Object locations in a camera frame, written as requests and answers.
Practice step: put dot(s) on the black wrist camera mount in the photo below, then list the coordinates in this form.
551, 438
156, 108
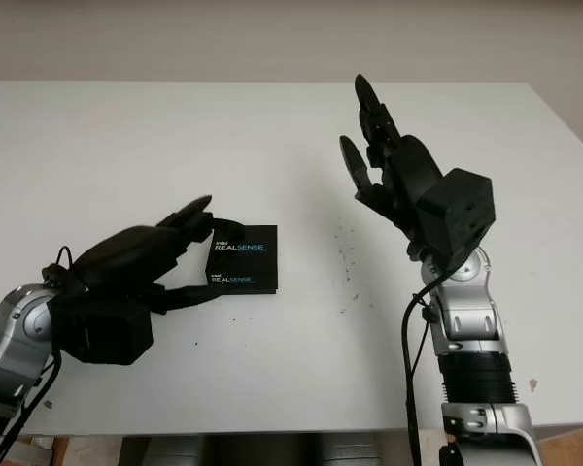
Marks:
456, 209
107, 335

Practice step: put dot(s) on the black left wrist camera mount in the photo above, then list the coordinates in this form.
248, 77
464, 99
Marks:
107, 335

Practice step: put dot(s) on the dark grey robot torso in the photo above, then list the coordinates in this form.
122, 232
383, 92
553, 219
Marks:
272, 451

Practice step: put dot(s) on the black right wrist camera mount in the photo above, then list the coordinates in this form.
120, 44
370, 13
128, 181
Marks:
456, 209

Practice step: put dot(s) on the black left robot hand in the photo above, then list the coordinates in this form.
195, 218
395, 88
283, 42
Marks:
126, 262

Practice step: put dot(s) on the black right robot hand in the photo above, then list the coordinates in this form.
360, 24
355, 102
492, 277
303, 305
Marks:
413, 165

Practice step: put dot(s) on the black box lid white label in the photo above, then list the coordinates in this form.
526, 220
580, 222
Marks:
243, 262

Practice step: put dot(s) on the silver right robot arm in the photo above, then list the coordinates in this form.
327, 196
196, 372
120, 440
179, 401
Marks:
471, 330

